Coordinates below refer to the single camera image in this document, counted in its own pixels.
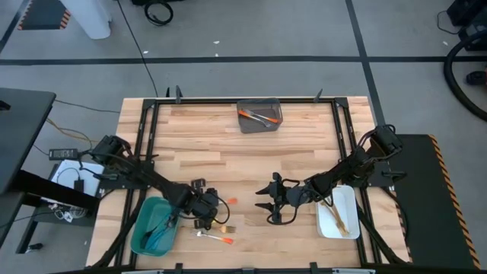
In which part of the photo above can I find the black equipment stack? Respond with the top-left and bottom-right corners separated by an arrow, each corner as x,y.
445,0 -> 487,53

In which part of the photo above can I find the teal plastic bin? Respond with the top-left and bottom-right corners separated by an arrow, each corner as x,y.
130,196 -> 182,257

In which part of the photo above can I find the black mat with hazard stripes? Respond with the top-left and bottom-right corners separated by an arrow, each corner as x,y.
380,132 -> 483,270
17,0 -> 73,31

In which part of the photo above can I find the black desk frame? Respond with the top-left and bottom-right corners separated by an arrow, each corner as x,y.
0,169 -> 100,255

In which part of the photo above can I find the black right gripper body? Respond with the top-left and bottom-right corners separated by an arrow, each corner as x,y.
268,173 -> 319,225

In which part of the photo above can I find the white plastic bin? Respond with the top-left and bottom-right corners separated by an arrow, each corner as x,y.
315,185 -> 361,240

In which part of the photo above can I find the grey translucent plastic bin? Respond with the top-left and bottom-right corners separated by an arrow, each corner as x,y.
236,97 -> 284,135

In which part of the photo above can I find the coiled black cable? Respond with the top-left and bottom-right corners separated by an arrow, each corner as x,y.
143,1 -> 175,27

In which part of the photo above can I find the thick black hose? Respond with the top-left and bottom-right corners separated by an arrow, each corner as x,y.
443,29 -> 487,123

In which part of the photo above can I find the dark grey desk top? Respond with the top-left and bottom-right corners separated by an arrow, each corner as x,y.
0,88 -> 58,196

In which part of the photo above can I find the yellow floor cable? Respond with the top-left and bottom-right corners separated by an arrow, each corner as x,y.
45,116 -> 93,142

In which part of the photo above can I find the black power brick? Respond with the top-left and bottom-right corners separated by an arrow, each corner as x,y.
48,148 -> 80,161

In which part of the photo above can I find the white flat box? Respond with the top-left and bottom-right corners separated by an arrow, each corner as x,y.
50,158 -> 106,198

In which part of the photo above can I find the black chair wheel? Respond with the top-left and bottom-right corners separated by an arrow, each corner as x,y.
465,70 -> 487,86

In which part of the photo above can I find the thin black floor cable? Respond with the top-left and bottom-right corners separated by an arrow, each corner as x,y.
54,98 -> 122,114
115,0 -> 160,98

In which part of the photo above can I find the white cable bundle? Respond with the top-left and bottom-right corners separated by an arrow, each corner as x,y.
47,203 -> 89,224

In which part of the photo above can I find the grey metal bracket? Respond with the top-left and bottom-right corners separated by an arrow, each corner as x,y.
332,268 -> 377,274
120,268 -> 165,274

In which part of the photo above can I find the white cylindrical floor stand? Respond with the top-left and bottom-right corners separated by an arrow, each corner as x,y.
59,0 -> 114,40

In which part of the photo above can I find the black braided cable sleeve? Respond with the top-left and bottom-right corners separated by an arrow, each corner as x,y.
355,207 -> 408,267
91,189 -> 148,269

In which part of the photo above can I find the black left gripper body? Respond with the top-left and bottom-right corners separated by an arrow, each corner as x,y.
184,188 -> 221,221

